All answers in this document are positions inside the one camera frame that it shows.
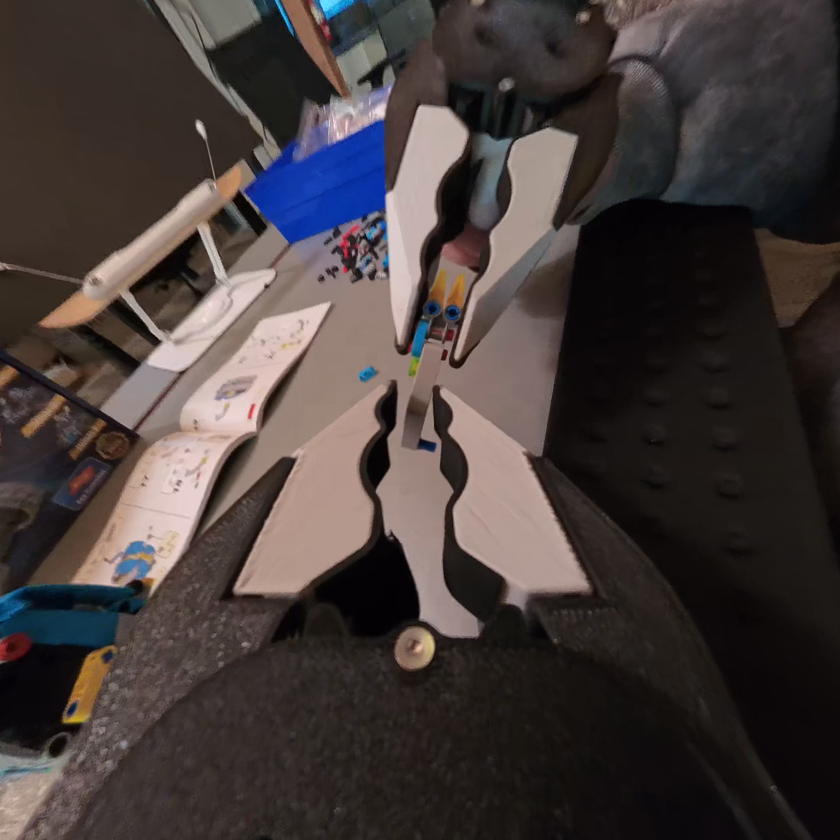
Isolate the grey angled beam assembly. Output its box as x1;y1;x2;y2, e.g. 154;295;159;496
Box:
402;325;455;455

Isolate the person's right hand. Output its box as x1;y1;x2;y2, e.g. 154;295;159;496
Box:
443;225;491;270

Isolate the wooden support post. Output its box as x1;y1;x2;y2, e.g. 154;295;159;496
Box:
282;0;352;99

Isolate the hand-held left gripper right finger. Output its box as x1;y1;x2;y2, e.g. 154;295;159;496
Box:
432;386;593;622

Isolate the pile of loose brick pieces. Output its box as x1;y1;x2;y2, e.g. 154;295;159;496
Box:
318;213;389;284

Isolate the white desk stand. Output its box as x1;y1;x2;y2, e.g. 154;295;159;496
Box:
0;118;278;371

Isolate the blue toy brick robot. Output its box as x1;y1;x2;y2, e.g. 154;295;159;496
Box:
0;581;147;788

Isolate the clear plastic bag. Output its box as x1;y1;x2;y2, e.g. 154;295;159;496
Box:
292;85;395;161

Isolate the white instruction booklet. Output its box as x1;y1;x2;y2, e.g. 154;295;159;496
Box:
71;302;332;592

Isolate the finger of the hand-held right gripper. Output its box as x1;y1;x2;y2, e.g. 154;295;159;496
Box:
451;126;580;367
386;105;473;352

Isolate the yellow twin cone piece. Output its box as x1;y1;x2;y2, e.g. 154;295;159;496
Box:
430;271;468;324

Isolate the grey desk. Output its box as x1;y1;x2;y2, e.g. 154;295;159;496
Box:
26;223;578;641

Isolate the dark robot kit box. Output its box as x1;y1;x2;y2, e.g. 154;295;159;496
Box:
0;351;140;572

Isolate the blue storage bin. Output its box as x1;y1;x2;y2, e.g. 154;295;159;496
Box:
244;118;388;245

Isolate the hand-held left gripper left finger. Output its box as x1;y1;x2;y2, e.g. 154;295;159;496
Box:
233;381;399;598

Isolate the black partition board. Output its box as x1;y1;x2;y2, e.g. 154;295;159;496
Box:
0;0;263;329

